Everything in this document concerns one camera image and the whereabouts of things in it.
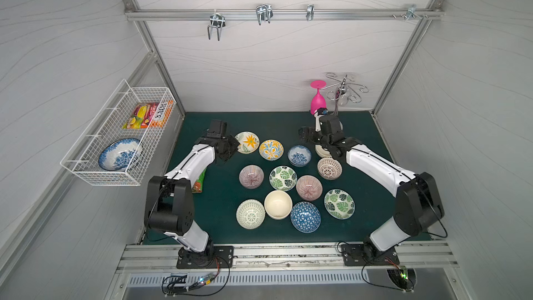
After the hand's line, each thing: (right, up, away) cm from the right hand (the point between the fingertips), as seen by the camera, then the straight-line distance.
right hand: (309, 128), depth 88 cm
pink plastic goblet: (+7, +14, +13) cm, 20 cm away
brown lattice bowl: (+11, -19, +8) cm, 23 cm away
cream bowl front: (-14, -32, -3) cm, 35 cm away
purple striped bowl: (-25, -22, +5) cm, 34 cm away
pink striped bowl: (0, -26, +2) cm, 26 cm away
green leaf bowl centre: (-11, -23, +5) cm, 26 cm away
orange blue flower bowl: (-16, -11, +15) cm, 25 cm away
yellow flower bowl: (-27, -7, +10) cm, 30 cm away
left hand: (-30, -7, +3) cm, 31 cm away
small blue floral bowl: (-2, -13, +13) cm, 19 cm away
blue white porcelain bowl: (-63, -8, -24) cm, 68 cm away
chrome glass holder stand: (+18, +18, +5) cm, 26 cm away
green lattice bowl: (-25, -35, -5) cm, 43 cm away
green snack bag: (-49, -25, +2) cm, 55 cm away
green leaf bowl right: (+12, -32, -2) cm, 34 cm away
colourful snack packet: (-60, +5, -15) cm, 62 cm away
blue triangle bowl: (-3, -36, -6) cm, 36 cm away
